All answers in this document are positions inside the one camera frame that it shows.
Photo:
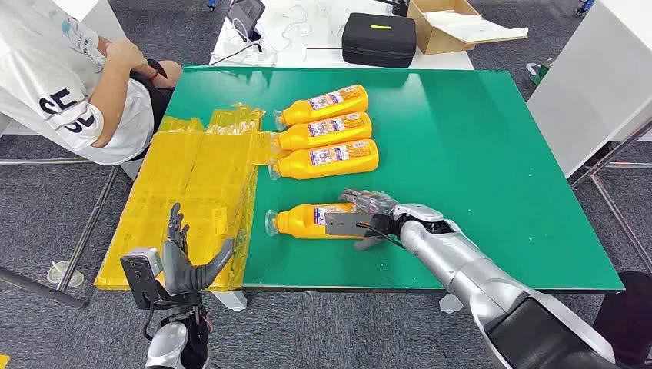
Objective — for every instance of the grey metal leg frame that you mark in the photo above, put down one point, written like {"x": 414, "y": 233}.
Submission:
{"x": 611, "y": 151}
{"x": 88, "y": 229}

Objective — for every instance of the tablet on stand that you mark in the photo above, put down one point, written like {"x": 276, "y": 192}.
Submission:
{"x": 247, "y": 15}

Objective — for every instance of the white table foot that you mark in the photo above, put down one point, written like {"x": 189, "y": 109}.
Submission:
{"x": 232, "y": 301}
{"x": 451, "y": 304}

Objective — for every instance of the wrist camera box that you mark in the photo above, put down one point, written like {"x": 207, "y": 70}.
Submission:
{"x": 346, "y": 225}
{"x": 137, "y": 277}

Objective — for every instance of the blue caster wheel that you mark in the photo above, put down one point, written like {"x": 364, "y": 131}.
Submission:
{"x": 211, "y": 5}
{"x": 585, "y": 6}

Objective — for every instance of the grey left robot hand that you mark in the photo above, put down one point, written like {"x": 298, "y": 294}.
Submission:
{"x": 181, "y": 275}

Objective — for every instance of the white foam sheet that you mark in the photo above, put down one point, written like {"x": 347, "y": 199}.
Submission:
{"x": 474, "y": 28}

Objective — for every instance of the white cabinet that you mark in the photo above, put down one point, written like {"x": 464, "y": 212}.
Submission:
{"x": 591, "y": 76}

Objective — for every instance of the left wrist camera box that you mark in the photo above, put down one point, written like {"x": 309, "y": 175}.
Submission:
{"x": 137, "y": 277}

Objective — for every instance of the brown cardboard box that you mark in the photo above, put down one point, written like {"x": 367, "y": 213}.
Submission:
{"x": 433, "y": 38}

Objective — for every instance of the yellow taped board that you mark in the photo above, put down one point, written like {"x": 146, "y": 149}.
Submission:
{"x": 193, "y": 193}

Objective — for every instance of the thin black rod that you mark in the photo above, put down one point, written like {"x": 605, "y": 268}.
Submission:
{"x": 323, "y": 48}

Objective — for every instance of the white table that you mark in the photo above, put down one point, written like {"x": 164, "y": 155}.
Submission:
{"x": 316, "y": 56}

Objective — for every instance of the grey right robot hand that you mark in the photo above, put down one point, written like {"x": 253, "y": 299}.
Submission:
{"x": 372, "y": 201}

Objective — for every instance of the person's left forearm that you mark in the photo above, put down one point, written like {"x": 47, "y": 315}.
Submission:
{"x": 102, "y": 47}

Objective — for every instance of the black zip case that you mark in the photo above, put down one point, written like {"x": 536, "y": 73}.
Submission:
{"x": 379, "y": 46}

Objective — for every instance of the clear plastic cup lid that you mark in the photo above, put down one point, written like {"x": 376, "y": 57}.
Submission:
{"x": 63, "y": 275}

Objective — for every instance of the person's left hand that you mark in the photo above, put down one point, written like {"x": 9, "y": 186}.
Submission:
{"x": 170, "y": 76}

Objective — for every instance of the yellow floor marker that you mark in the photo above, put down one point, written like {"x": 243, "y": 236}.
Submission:
{"x": 4, "y": 361}

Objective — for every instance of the person's right hand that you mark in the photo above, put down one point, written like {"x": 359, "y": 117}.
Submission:
{"x": 126, "y": 55}

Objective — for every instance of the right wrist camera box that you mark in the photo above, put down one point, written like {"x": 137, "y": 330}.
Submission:
{"x": 346, "y": 225}

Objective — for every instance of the green and white object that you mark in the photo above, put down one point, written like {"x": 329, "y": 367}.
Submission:
{"x": 537, "y": 76}

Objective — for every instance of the person's right forearm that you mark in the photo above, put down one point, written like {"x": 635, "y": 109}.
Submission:
{"x": 109, "y": 102}

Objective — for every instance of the person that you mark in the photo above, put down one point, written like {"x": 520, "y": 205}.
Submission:
{"x": 46, "y": 76}

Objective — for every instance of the orange detergent bottle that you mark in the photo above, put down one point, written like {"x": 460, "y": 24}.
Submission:
{"x": 300, "y": 221}
{"x": 326, "y": 131}
{"x": 326, "y": 104}
{"x": 326, "y": 160}

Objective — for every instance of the dark metal bar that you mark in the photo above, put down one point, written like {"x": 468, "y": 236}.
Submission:
{"x": 40, "y": 287}

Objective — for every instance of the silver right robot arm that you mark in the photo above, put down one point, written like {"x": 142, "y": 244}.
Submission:
{"x": 458, "y": 265}

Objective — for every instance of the small black device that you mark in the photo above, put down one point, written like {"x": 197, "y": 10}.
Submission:
{"x": 401, "y": 7}

